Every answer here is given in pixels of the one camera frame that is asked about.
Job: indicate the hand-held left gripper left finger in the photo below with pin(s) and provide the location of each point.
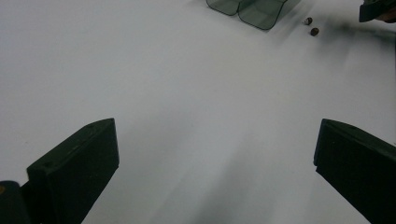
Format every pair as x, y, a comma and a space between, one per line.
77, 168

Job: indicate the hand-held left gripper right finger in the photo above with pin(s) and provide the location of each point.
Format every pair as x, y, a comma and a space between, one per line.
358, 168

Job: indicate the small brown bead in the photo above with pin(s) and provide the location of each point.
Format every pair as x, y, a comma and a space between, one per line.
314, 31
308, 20

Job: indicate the clear plastic compartment box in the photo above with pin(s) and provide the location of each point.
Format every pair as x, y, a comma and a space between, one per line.
258, 15

